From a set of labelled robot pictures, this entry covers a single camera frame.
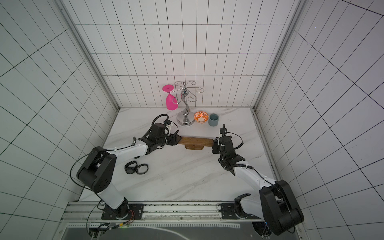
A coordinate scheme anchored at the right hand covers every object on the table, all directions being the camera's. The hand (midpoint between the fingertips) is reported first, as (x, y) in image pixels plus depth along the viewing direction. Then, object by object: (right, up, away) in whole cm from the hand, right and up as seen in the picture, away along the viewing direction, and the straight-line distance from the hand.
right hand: (218, 137), depth 89 cm
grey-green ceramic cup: (-1, +11, +15) cm, 19 cm away
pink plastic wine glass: (-30, +22, +13) cm, 40 cm away
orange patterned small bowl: (-9, +13, +21) cm, 27 cm away
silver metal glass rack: (-18, +28, +3) cm, 34 cm away
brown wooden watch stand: (-13, -4, +1) cm, 14 cm away
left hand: (-26, -1, +3) cm, 26 cm away
